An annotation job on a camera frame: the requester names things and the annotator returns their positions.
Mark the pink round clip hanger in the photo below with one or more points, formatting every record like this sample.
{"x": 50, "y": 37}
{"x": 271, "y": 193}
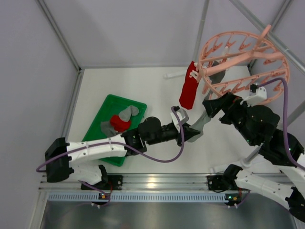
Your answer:
{"x": 232, "y": 48}

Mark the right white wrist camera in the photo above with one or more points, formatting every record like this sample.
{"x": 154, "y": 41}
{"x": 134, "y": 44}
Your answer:
{"x": 256, "y": 96}

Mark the right black mount plate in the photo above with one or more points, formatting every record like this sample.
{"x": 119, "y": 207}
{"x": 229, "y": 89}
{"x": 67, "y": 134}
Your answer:
{"x": 215, "y": 183}

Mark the red santa sock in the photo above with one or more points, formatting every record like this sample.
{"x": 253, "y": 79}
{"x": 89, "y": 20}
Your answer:
{"x": 190, "y": 86}

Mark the dark grey sock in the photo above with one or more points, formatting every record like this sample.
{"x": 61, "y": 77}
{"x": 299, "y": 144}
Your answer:
{"x": 204, "y": 118}

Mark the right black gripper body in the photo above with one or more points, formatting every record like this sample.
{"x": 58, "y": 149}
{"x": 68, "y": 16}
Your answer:
{"x": 225, "y": 108}

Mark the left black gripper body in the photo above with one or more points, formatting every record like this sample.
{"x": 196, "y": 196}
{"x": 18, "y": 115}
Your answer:
{"x": 180, "y": 134}

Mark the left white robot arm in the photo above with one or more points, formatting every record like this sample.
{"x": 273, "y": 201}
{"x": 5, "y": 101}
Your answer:
{"x": 71, "y": 159}

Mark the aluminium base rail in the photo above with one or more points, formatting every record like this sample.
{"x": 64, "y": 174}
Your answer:
{"x": 157, "y": 182}

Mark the slotted white cable duct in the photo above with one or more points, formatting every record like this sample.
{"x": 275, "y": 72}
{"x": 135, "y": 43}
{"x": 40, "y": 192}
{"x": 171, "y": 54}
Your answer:
{"x": 143, "y": 197}

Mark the left black mount plate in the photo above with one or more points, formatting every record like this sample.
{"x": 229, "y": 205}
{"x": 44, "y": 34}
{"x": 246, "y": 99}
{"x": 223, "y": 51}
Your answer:
{"x": 112, "y": 182}

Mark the black mount plate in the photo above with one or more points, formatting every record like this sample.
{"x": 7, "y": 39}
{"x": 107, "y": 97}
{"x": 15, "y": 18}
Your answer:
{"x": 112, "y": 182}
{"x": 215, "y": 183}

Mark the light grey sock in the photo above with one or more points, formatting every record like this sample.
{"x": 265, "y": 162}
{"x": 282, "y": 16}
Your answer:
{"x": 128, "y": 112}

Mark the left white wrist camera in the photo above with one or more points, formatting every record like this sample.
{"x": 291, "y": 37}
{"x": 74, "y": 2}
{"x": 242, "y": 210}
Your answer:
{"x": 180, "y": 114}

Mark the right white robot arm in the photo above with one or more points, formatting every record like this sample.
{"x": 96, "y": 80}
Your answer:
{"x": 258, "y": 126}

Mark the green plastic tray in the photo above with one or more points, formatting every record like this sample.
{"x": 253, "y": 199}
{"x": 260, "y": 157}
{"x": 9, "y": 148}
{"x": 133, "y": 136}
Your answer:
{"x": 113, "y": 105}

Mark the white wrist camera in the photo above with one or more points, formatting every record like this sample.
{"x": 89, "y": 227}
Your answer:
{"x": 256, "y": 96}
{"x": 180, "y": 114}

